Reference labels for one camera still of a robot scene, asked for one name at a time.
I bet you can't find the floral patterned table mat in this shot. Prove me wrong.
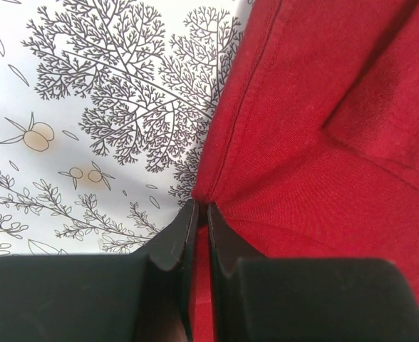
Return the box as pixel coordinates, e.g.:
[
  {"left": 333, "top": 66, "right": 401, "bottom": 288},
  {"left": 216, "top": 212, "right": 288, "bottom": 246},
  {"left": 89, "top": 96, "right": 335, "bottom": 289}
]
[{"left": 0, "top": 1, "right": 253, "bottom": 257}]

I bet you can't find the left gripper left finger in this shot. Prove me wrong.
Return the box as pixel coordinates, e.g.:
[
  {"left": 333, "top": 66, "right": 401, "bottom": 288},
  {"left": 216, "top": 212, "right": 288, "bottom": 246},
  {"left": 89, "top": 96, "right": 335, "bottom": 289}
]
[{"left": 0, "top": 200, "right": 199, "bottom": 341}]

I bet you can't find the red t-shirt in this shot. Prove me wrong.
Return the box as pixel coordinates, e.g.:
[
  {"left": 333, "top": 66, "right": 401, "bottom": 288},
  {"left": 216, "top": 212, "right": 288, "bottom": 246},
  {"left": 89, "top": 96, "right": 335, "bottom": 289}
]
[{"left": 191, "top": 0, "right": 419, "bottom": 342}]

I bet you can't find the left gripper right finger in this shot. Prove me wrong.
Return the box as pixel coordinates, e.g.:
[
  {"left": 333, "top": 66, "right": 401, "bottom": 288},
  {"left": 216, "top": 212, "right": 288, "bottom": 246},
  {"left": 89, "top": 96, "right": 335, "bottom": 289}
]
[{"left": 207, "top": 204, "right": 419, "bottom": 341}]

